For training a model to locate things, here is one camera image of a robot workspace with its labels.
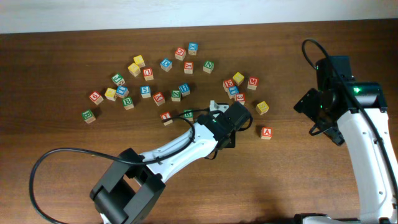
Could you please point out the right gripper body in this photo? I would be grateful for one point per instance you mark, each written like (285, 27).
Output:
(305, 106)

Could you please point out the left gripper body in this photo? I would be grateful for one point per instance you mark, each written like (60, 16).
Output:
(230, 140)

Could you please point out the green R block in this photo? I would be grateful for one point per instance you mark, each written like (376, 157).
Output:
(188, 114)

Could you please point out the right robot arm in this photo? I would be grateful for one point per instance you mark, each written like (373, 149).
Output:
(355, 113)

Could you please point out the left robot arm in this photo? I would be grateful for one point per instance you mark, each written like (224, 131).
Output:
(126, 193)

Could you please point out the red 3 block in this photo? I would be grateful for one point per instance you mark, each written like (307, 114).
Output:
(240, 97)

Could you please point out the blue block right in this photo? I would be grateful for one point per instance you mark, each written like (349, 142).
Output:
(232, 92)

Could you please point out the yellow S block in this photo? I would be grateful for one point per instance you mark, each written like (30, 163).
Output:
(262, 108)

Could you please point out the red A block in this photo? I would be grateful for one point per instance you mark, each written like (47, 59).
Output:
(266, 133)

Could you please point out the red E block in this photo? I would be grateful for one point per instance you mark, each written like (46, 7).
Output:
(228, 84)

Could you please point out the yellow block right upper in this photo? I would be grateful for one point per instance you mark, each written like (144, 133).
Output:
(238, 78)

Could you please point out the red M block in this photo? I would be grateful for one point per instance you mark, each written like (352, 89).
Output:
(253, 83)

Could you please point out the blue H block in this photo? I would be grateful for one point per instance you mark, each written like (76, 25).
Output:
(184, 89)

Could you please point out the red I block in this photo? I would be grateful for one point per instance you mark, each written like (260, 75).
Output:
(166, 118)

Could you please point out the green N block lower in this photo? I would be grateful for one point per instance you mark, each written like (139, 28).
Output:
(176, 95)

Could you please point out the green n block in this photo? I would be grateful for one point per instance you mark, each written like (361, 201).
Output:
(176, 95)
(208, 66)

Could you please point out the green N block upper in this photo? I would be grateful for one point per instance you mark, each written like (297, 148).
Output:
(208, 66)

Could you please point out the red Y block upper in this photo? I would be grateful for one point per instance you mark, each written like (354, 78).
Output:
(188, 67)

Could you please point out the red X block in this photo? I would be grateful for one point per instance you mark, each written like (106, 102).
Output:
(159, 98)

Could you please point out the red G block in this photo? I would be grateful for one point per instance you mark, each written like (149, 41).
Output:
(180, 53)

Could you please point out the blue X block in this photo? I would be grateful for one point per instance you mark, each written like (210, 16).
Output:
(192, 48)

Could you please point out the blue D block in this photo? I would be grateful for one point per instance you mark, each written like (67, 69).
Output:
(166, 64)

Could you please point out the blue 5 block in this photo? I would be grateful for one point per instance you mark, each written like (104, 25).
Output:
(145, 91)

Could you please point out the red U block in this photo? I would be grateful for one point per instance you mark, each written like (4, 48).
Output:
(148, 74)

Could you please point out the green B block inner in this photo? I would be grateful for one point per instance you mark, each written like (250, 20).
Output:
(128, 103)

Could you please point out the green b block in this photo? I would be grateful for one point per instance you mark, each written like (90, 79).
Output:
(128, 103)
(88, 116)

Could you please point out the yellow block beside U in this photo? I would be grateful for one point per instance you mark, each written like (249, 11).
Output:
(134, 69)

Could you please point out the blue block left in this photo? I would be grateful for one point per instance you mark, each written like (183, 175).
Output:
(122, 91)

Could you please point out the yellow block upper left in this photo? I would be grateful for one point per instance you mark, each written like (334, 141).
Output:
(138, 60)

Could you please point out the green J block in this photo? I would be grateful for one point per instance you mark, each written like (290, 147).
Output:
(118, 79)

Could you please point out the red 6 block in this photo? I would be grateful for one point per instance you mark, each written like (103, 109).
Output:
(96, 97)

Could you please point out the green B block outer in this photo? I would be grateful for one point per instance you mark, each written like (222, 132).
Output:
(88, 116)

